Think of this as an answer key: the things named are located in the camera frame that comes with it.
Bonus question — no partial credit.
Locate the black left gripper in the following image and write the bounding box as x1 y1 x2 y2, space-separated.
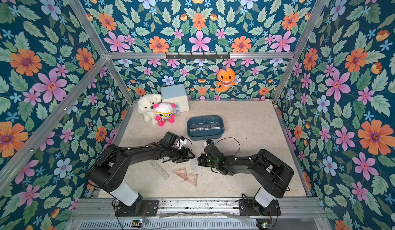
166 146 195 163

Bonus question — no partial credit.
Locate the pink triangle set square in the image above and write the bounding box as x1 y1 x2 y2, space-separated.
172 167 188 181

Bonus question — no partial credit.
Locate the clear short ruler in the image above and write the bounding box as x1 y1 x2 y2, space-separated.
150 161 170 180

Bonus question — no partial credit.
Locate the pink small triangle square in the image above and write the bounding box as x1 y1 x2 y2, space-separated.
186 173 198 187

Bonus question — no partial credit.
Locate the teal plastic storage box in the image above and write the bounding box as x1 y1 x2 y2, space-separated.
187 115 225 141

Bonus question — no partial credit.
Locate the clear protractor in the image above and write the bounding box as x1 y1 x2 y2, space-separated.
190 159 199 170

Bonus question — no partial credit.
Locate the pink stencil ruler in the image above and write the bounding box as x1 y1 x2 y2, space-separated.
190 123 221 128

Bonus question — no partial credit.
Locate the clear stencil ruler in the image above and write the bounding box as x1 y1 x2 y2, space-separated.
191 122 221 129

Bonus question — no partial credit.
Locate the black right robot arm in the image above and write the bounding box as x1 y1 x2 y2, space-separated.
197 145 294 207

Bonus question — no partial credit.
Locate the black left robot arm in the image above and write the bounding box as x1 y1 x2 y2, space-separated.
86 139 195 207

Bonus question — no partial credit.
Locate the white blue storage box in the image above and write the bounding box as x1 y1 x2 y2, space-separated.
161 84 189 112

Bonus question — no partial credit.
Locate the pink white plush doll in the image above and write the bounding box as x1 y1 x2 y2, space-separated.
153 102 175 127

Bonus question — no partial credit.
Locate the white fluffy plush dog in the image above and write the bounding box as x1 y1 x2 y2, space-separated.
137 94 162 125

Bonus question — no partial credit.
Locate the orange shark plush toy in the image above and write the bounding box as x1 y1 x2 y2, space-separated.
216 67 237 93

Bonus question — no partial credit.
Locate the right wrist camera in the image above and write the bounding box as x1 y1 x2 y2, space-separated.
204 139 221 157

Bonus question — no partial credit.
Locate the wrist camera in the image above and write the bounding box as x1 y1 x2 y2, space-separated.
204 139 221 157
160 132 188 150

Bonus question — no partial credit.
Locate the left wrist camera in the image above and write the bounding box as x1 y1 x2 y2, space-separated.
160 132 188 150

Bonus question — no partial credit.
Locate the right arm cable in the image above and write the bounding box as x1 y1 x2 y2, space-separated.
214 137 241 157

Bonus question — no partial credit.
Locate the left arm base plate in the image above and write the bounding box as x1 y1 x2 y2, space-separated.
115 199 159 217

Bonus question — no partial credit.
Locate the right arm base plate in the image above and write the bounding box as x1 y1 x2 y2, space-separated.
238 199 281 217

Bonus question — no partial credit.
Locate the black wall hook rail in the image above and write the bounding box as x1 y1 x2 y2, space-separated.
165 52 230 60

